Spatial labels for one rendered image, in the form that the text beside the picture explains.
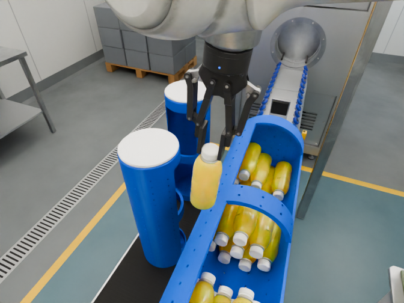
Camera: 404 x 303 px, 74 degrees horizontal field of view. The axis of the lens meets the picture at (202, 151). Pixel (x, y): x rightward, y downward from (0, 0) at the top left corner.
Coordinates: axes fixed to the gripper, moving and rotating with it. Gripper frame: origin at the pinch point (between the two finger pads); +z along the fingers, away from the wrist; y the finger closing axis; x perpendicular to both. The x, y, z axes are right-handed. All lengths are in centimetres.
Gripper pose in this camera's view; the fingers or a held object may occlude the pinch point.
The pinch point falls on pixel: (212, 140)
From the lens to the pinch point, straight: 54.9
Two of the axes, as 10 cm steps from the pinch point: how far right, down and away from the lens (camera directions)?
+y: -9.3, -3.1, 1.9
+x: -3.5, 6.2, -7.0
